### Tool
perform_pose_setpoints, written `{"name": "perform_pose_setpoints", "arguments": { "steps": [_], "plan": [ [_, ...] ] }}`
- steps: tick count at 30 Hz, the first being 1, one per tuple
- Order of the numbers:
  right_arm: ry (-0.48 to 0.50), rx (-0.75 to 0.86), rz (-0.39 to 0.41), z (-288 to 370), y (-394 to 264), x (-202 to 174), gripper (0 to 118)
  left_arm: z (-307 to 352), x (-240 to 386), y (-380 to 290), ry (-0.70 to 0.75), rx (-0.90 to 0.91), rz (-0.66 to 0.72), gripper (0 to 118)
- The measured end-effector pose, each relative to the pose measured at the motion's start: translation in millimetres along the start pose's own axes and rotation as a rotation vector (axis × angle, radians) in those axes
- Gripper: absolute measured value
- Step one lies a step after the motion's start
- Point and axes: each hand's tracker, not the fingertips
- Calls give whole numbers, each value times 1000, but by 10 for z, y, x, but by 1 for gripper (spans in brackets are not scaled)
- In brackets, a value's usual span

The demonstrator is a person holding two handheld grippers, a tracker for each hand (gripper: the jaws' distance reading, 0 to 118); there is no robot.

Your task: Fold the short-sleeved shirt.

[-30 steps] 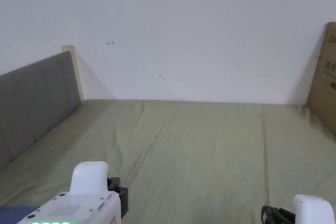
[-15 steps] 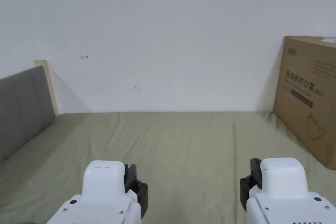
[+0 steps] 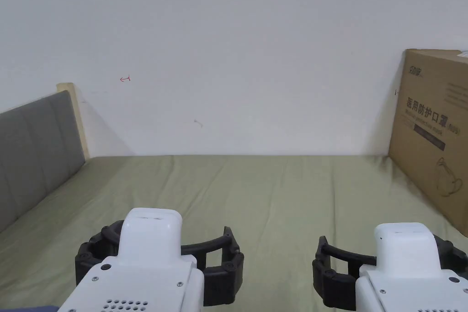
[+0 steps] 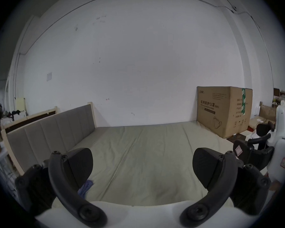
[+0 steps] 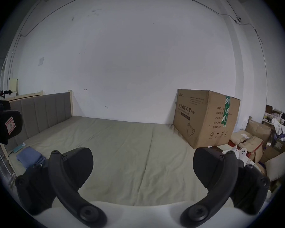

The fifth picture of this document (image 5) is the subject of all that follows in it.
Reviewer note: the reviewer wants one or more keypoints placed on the grey padded headboard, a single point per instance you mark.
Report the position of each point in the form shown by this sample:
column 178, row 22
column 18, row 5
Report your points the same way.
column 45, row 113

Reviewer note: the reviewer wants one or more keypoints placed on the cluttered desk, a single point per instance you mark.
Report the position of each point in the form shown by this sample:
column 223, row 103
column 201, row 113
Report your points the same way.
column 279, row 120

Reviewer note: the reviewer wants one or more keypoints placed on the blue folded garment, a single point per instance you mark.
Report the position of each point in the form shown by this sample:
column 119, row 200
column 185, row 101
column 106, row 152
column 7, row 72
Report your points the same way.
column 29, row 158

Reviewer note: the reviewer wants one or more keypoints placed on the pile of flattened cardboard cartons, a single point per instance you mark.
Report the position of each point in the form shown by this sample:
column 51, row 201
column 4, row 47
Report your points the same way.
column 250, row 139

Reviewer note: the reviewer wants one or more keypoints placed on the bed with beige sheet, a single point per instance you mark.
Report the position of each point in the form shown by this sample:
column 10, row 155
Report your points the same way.
column 133, row 151

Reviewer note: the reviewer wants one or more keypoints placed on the white spare gripper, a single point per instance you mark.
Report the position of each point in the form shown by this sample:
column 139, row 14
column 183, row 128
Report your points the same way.
column 239, row 155

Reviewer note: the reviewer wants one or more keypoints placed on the teal phone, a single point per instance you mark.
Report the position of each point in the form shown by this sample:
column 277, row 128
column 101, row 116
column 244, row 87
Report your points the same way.
column 19, row 149

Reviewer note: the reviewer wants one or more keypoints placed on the large brown cardboard carton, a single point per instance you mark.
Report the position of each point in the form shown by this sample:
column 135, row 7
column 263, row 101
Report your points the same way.
column 199, row 117

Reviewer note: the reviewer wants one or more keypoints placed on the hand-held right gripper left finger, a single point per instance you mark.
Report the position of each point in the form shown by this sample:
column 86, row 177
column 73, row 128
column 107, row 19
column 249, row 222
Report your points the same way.
column 61, row 186

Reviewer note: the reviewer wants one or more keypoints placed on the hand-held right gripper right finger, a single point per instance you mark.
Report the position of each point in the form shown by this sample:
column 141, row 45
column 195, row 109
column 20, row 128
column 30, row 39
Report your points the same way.
column 224, row 182

